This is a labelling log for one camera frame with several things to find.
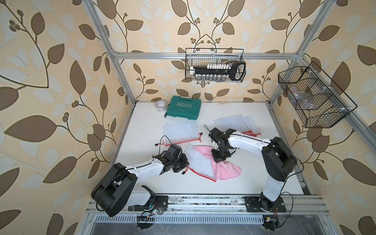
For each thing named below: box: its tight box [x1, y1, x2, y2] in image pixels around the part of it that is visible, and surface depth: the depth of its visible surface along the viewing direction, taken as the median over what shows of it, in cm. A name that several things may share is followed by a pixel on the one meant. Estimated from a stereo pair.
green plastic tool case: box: [164, 95, 202, 120], surface depth 114 cm
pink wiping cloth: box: [192, 144, 242, 181], surface depth 86 cm
